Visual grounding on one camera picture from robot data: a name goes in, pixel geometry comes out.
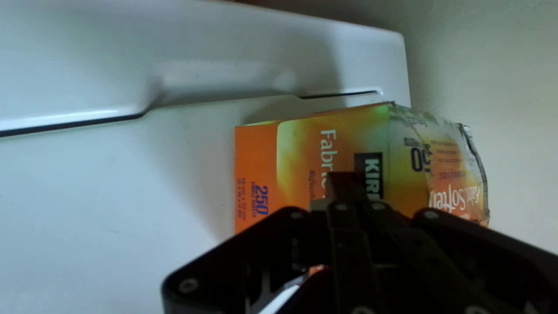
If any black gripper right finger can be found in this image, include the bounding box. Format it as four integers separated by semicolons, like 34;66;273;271
371;201;558;314

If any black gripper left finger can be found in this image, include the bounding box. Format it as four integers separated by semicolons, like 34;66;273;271
160;206;326;314

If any orange fabric softener box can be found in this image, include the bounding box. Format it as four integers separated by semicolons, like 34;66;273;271
233;103;489;232

